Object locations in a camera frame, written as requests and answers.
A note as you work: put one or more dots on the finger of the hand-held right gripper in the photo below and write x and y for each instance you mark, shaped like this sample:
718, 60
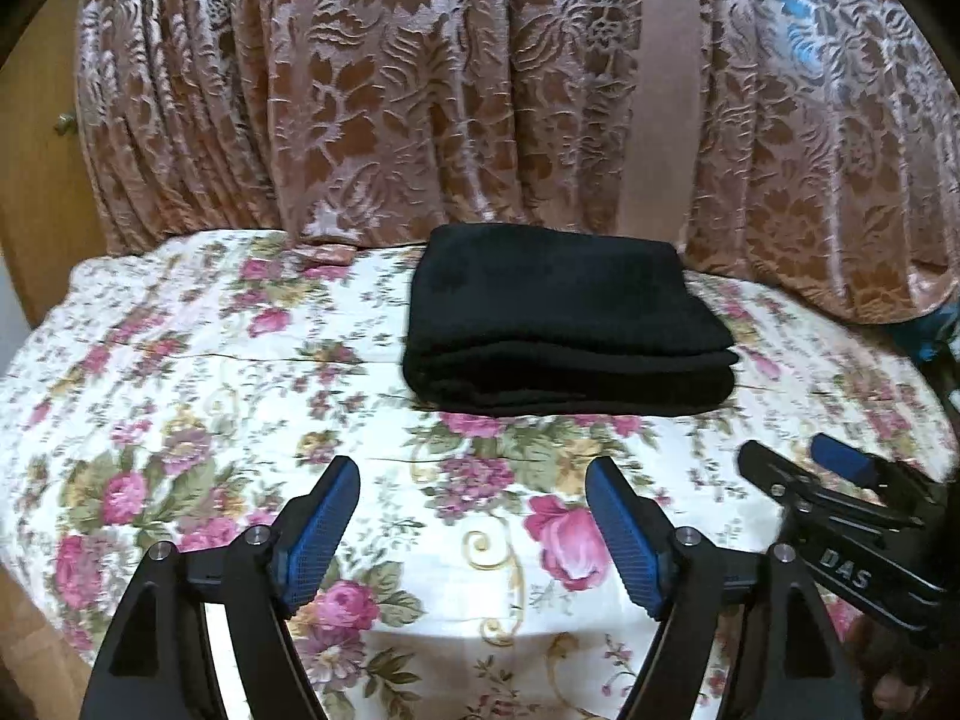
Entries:
840, 457
772, 469

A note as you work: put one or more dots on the cabinet knob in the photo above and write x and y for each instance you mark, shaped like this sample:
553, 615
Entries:
64, 123

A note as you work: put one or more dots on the wooden cabinet door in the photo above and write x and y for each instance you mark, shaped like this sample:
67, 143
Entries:
45, 202

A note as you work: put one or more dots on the black pants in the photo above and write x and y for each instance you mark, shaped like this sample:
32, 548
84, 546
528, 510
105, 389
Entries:
562, 315

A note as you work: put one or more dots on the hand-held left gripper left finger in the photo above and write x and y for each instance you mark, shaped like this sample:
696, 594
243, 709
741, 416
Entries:
319, 540

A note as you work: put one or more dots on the floral bed sheet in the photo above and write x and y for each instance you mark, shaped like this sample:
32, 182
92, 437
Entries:
225, 390

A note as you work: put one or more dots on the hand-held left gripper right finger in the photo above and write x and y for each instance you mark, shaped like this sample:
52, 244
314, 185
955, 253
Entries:
622, 540

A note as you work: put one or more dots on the brown patterned curtain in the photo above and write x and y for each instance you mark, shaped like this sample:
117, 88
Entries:
450, 90

